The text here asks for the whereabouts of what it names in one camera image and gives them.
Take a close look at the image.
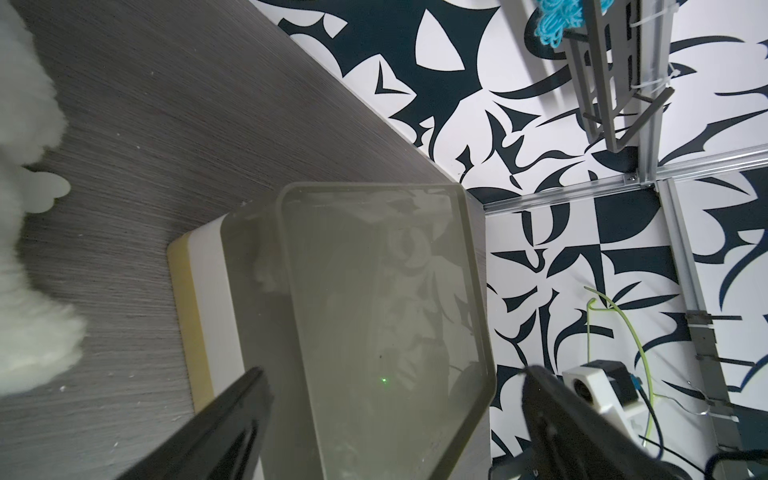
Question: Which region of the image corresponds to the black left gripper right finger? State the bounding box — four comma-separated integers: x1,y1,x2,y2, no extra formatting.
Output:
522,366,690,479

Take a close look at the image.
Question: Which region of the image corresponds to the grey wall shelf rack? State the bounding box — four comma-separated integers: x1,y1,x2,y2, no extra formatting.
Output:
562,1,679,153

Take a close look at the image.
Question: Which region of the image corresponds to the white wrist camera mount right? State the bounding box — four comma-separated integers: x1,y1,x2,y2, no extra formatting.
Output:
562,360,648,444

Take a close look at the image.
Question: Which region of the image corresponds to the grey-yellow mini drawer cabinet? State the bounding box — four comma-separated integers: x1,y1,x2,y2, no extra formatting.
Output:
167,183,496,479

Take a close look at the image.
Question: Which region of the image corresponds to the green cable loop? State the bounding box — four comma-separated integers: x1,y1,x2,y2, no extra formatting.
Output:
584,286,658,448

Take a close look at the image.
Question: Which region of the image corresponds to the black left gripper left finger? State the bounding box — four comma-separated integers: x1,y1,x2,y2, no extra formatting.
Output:
120,367,273,479

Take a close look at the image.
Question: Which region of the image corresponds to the white plush toy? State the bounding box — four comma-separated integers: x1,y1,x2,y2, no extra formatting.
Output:
1,1,86,397

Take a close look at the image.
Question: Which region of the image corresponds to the teal yarn ball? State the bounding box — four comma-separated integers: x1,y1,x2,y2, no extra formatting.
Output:
534,0,587,48

